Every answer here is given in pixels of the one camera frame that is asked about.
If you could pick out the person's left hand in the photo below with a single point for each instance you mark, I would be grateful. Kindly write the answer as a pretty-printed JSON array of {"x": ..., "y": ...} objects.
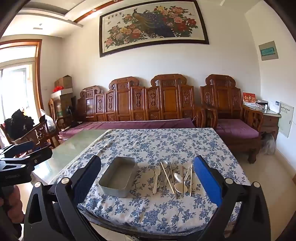
[{"x": 15, "y": 206}]

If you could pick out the black cloth pile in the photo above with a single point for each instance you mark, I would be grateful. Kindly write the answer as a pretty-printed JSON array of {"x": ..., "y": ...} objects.
[{"x": 18, "y": 124}]

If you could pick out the pale chopstick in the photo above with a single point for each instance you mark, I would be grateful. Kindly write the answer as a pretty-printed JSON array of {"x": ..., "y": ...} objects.
[
  {"x": 168, "y": 179},
  {"x": 191, "y": 183}
]

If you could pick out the carved wooden chair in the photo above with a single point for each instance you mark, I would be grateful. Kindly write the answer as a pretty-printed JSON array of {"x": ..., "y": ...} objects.
[{"x": 41, "y": 134}]

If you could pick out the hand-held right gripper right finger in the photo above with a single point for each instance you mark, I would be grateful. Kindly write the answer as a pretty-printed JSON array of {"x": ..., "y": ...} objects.
[{"x": 207, "y": 180}]

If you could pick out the framed peacock flower painting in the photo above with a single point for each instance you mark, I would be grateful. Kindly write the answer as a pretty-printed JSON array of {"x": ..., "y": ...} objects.
[{"x": 150, "y": 25}]

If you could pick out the rectangular metal tray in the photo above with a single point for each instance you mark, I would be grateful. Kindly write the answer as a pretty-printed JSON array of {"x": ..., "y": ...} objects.
[{"x": 115, "y": 176}]

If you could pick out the wooden door frame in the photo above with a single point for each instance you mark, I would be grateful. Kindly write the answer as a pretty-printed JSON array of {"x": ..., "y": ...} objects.
[{"x": 39, "y": 69}]

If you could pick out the brown cardboard box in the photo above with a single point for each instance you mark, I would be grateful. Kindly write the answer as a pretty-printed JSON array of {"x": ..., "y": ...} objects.
[{"x": 64, "y": 82}]

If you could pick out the green framed wall box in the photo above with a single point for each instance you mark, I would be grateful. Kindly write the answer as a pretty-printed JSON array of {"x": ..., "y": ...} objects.
[{"x": 268, "y": 51}]

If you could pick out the carved wooden armchair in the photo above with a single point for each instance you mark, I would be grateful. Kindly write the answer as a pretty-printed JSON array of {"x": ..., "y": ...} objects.
[{"x": 219, "y": 97}]

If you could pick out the metal fork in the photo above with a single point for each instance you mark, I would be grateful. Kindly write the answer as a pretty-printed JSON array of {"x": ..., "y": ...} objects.
[{"x": 174, "y": 162}]

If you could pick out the wooden side table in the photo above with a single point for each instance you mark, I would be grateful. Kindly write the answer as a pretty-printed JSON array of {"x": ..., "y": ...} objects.
[{"x": 269, "y": 121}]

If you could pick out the purple armchair cushion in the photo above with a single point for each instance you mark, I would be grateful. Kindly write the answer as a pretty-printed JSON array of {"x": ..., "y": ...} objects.
[{"x": 235, "y": 129}]

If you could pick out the white flat box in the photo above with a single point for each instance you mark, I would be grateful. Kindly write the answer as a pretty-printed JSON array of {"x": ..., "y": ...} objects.
[{"x": 66, "y": 92}]

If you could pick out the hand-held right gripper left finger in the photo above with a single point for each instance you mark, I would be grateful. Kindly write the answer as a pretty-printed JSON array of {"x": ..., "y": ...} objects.
[{"x": 89, "y": 178}]

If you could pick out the metal spoon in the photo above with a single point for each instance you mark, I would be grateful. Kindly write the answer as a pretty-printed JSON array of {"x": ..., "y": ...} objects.
[{"x": 164, "y": 164}]

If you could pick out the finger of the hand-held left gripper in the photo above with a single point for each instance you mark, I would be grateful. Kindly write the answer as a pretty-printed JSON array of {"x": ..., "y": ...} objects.
[
  {"x": 39, "y": 155},
  {"x": 20, "y": 146}
]

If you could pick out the blue floral tablecloth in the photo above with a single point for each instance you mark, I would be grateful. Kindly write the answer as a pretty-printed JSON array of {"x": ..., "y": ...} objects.
[{"x": 150, "y": 143}]

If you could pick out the white plastic fork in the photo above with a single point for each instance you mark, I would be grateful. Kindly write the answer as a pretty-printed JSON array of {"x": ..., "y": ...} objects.
[{"x": 156, "y": 179}]

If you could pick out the white electrical panel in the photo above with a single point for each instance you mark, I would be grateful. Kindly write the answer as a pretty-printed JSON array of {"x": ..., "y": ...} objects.
[{"x": 286, "y": 119}]

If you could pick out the clear plastic bag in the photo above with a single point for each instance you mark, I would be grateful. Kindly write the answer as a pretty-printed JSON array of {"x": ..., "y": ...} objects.
[{"x": 268, "y": 143}]

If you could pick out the red artificial flowers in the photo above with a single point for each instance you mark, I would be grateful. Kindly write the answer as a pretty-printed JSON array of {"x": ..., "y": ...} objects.
[{"x": 59, "y": 89}]

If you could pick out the white plastic spoon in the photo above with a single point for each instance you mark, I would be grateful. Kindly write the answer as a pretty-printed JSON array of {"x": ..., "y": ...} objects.
[
  {"x": 178, "y": 177},
  {"x": 179, "y": 187}
]

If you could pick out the purple sofa cushion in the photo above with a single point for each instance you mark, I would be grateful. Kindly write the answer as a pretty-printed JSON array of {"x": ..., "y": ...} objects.
[{"x": 138, "y": 124}]

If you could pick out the carved wooden sofa bench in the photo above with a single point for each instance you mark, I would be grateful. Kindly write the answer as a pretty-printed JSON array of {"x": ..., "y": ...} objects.
[{"x": 124, "y": 102}]

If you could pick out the white tabletop device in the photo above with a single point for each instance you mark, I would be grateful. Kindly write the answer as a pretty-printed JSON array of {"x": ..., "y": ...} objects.
[{"x": 274, "y": 107}]

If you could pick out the red printed card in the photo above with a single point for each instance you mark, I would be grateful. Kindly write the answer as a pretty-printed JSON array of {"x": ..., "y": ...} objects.
[{"x": 249, "y": 98}]

